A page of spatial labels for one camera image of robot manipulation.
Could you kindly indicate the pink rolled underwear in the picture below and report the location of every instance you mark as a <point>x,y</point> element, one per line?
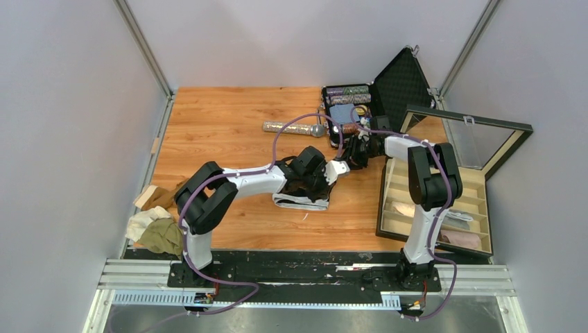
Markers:
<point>462,239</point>

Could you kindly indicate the cream boxer underwear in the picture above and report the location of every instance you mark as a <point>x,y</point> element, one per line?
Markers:
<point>405,209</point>

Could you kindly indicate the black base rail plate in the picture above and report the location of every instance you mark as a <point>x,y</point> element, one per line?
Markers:
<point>291,276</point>

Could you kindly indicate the wooden compartment display box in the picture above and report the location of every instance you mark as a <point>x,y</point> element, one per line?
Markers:
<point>482,145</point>

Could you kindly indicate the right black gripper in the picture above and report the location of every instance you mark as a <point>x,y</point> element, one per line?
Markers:
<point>353,160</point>

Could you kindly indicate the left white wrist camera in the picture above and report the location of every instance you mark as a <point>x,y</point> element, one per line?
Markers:
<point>334,170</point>

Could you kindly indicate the black Junhao underwear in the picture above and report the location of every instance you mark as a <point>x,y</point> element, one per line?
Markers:
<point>287,201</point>

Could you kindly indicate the grey rolled underwear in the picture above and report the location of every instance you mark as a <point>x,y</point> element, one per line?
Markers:
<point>457,219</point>

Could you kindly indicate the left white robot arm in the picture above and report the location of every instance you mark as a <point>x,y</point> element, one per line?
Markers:
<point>206,197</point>

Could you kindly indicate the white cloth in pile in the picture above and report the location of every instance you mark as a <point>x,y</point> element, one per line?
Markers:
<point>138,223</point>

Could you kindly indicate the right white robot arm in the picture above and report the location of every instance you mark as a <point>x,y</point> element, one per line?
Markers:
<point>434,183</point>

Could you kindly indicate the black poker chip case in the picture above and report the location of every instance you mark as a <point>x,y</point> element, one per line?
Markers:
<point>401,83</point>

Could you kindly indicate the rhinestone silver microphone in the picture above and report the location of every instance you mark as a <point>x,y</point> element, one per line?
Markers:
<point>314,130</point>

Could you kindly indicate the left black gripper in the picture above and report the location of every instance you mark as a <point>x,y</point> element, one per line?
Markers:
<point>321,171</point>

